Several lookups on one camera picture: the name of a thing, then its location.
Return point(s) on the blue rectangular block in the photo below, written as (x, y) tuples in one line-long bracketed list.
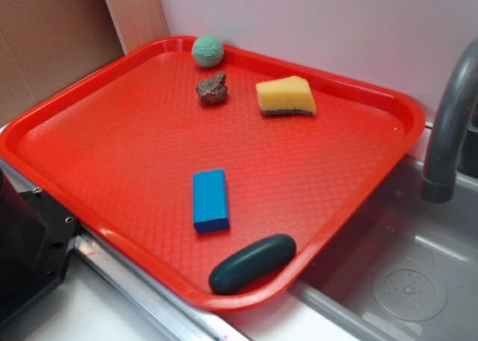
[(210, 201)]

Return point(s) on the grey toy sink basin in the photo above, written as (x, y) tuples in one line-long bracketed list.
[(401, 268)]

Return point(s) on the red plastic tray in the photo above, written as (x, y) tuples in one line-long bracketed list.
[(119, 150)]

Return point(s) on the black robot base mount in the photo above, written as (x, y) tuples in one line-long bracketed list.
[(37, 236)]

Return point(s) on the yellow sponge with scourer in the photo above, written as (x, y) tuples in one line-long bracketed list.
[(286, 96)]

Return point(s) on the dark green oval object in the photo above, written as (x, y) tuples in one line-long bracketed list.
[(252, 263)]

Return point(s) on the green dimpled ball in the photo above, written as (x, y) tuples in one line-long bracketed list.
[(207, 51)]

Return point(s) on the aluminium rail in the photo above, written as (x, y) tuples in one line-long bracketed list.
[(105, 297)]

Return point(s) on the brown cardboard panel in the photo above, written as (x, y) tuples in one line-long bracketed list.
[(47, 45)]

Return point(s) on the grey faucet spout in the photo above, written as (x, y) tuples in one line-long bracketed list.
[(452, 146)]

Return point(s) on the brown rock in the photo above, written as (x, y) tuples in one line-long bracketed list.
[(213, 90)]

